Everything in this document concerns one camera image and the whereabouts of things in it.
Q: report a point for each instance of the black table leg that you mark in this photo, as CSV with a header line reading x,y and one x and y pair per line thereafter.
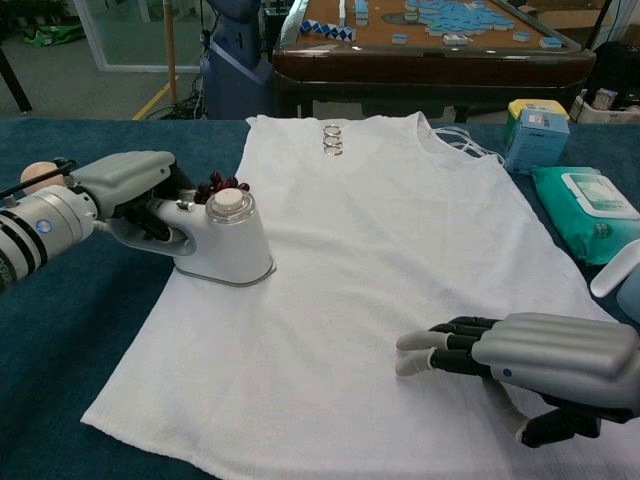
x,y
17,85

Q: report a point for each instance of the wooden pole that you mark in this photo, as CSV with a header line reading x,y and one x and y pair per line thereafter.
x,y
171,50

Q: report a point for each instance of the pile of blue mahjong tiles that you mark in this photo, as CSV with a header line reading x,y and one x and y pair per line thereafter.
x,y
460,17

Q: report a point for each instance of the brown wooden mahjong table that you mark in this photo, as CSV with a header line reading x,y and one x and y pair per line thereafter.
x,y
430,65

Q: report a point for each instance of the white sleeveless garment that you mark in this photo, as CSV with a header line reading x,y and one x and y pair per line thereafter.
x,y
350,325

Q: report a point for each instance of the light blue carton box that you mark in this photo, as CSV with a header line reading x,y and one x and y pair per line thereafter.
x,y
537,145

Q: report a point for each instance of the dark teal tablecloth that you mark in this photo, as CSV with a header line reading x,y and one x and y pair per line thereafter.
x,y
75,350

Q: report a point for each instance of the light blue white appliance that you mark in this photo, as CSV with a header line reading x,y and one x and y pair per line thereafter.
x,y
615,275

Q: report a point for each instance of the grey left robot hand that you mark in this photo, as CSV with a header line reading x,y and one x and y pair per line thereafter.
x,y
125,180

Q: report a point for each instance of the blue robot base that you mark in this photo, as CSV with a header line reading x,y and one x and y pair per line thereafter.
x,y
235,75

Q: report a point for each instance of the blue white snake puzzle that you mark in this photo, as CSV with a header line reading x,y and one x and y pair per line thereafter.
x,y
325,30

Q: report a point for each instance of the white framed glass door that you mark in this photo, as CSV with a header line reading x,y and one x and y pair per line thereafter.
x,y
150,68

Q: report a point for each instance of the yellow green lidded container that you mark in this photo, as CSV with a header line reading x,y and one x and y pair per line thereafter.
x,y
540,106

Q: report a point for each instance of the white storage box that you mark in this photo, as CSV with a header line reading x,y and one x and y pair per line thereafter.
x,y
600,116

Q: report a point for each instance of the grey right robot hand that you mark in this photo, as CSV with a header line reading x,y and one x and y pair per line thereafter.
x,y
560,350

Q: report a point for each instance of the white handheld garment steamer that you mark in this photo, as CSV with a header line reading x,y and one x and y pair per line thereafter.
x,y
235,250

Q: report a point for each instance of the bunch of red grapes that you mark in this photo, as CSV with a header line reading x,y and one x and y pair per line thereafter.
x,y
220,181

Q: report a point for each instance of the beige egg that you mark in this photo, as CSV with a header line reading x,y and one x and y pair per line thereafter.
x,y
35,172

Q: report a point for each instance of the green wet wipes pack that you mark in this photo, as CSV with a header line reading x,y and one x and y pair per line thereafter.
x,y
565,215

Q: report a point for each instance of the blue white mahjong tile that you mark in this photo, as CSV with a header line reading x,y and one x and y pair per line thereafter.
x,y
456,40
400,39
522,36
550,43

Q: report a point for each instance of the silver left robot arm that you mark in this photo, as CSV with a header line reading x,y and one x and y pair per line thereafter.
x,y
40,235

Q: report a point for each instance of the green bag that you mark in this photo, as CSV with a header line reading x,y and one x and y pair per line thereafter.
x,y
50,36

